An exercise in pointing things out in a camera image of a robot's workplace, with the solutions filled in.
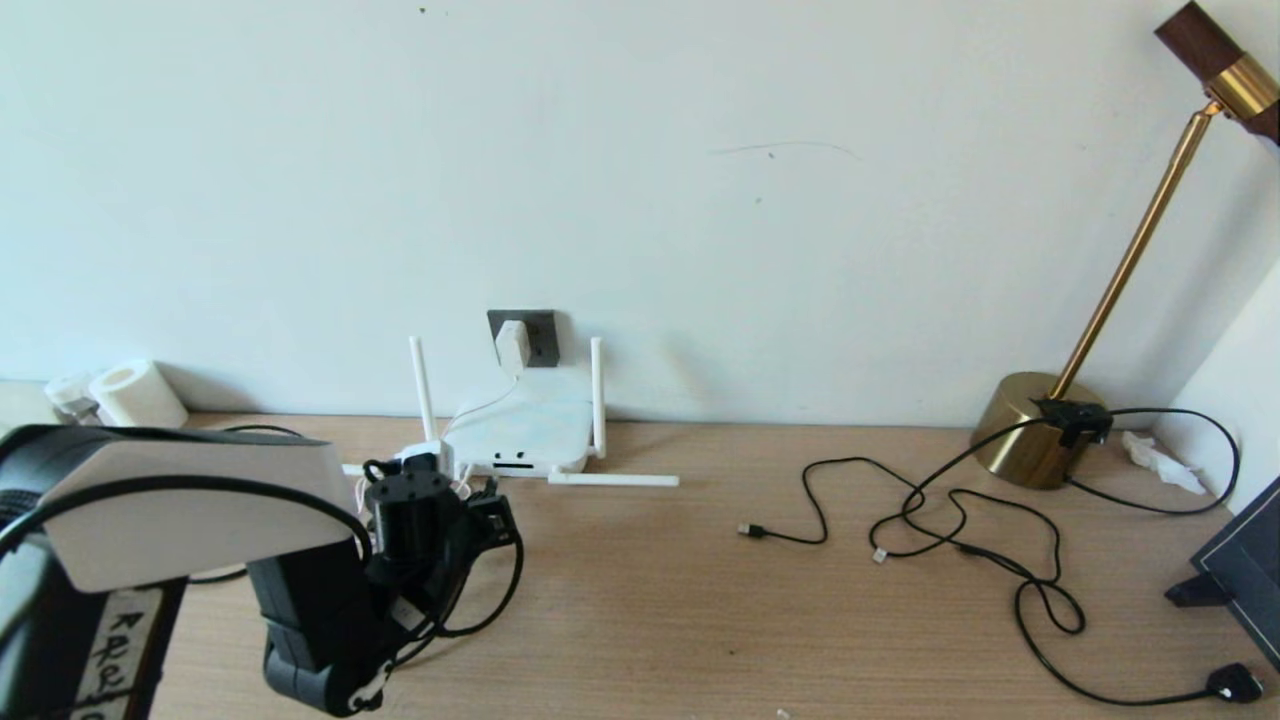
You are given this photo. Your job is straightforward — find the black clip on lamp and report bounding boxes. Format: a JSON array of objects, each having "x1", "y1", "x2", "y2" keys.
[{"x1": 1028, "y1": 398, "x2": 1113, "y2": 449}]

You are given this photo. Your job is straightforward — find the black lamp power cord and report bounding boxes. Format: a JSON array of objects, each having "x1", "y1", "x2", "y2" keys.
[{"x1": 870, "y1": 408, "x2": 1263, "y2": 707}]

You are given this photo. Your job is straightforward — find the thin white power cable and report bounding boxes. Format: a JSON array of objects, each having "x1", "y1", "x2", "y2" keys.
[{"x1": 350, "y1": 368, "x2": 523, "y2": 529}]

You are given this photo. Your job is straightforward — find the black USB cable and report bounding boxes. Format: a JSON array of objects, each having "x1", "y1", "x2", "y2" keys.
[{"x1": 738, "y1": 458, "x2": 926, "y2": 546}]

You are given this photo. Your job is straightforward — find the white router with antennas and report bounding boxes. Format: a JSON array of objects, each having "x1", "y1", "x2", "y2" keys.
[{"x1": 340, "y1": 337, "x2": 681, "y2": 489}]

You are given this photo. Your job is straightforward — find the crumpled white tissue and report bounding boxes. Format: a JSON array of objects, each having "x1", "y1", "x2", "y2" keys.
[{"x1": 1120, "y1": 432, "x2": 1206, "y2": 497}]

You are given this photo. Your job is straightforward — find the black cable with white connector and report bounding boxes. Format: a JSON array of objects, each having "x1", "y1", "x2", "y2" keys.
[{"x1": 868, "y1": 488, "x2": 1061, "y2": 586}]

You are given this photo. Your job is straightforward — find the black clip stand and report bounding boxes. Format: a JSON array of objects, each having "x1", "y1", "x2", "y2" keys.
[{"x1": 1165, "y1": 575, "x2": 1231, "y2": 608}]

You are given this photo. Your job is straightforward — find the grey wall socket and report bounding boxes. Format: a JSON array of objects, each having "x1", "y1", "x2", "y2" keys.
[{"x1": 487, "y1": 309, "x2": 559, "y2": 368}]

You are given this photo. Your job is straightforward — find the white toilet paper roll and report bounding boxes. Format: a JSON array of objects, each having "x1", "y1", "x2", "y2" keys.
[{"x1": 88, "y1": 358, "x2": 189, "y2": 429}]

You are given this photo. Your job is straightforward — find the black network cable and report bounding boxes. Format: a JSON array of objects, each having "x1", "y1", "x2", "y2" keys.
[{"x1": 188, "y1": 423, "x2": 306, "y2": 584}]

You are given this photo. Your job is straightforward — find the gold desk lamp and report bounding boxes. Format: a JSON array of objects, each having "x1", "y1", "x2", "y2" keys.
[{"x1": 968, "y1": 0, "x2": 1280, "y2": 491}]

